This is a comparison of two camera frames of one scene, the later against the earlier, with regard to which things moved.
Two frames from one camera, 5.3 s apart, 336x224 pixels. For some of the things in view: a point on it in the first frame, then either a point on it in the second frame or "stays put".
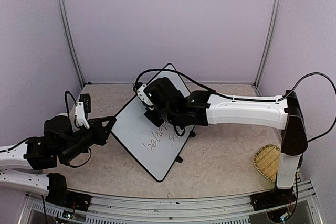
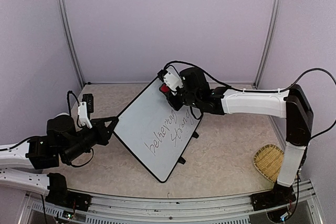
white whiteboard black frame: x=156 y=148 stays put
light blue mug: x=63 y=114 stays put
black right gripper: x=155 y=120 -> x=176 y=105
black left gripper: x=102 y=135 stays put
